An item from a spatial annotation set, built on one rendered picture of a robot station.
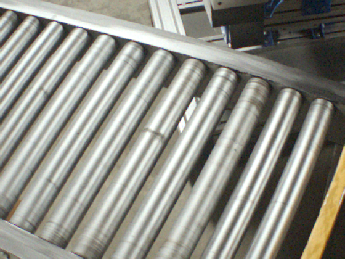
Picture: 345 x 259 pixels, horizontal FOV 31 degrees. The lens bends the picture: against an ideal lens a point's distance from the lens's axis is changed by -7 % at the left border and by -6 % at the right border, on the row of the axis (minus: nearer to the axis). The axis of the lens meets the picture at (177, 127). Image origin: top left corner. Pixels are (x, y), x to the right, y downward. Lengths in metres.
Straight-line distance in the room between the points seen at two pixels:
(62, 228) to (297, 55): 1.21
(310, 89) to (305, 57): 0.88
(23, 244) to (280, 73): 0.56
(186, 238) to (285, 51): 1.16
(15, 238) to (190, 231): 0.29
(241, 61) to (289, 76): 0.10
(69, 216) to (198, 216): 0.21
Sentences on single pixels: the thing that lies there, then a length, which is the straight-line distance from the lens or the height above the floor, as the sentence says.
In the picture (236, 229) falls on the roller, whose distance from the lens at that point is 1.01.
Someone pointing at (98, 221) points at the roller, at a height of 0.80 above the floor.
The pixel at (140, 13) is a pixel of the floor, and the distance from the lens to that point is 2.52.
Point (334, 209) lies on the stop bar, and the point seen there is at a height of 0.82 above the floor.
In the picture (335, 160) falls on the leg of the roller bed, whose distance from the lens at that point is 1.30.
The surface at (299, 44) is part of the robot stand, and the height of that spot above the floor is 0.22.
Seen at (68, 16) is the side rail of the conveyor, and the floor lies 0.80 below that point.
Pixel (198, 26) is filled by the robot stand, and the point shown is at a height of 0.21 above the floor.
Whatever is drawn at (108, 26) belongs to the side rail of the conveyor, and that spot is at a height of 0.80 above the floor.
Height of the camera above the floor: 1.69
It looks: 52 degrees down
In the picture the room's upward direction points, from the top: 7 degrees counter-clockwise
